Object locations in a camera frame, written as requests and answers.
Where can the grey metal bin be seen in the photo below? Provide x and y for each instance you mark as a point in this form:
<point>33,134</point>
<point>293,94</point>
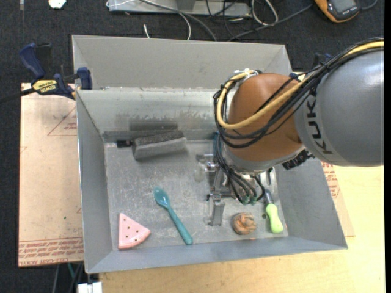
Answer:
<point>137,66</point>

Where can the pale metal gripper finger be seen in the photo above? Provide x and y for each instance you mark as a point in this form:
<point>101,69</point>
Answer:
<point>200,173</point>
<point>217,214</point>

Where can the grey sponge block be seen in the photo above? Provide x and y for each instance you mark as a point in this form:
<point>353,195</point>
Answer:
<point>159,146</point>

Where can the teal plastic spoon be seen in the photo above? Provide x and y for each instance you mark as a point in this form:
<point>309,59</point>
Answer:
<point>171,212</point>

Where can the brown toy pastry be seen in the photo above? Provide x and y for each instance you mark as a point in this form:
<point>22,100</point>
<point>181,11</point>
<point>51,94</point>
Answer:
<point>243,223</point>

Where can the brown cardboard board red print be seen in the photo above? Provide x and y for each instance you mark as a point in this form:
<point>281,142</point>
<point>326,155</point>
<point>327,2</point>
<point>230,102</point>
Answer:
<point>46,163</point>

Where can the pink toy watermelon slice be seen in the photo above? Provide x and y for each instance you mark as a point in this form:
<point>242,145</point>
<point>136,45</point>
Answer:
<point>129,232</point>

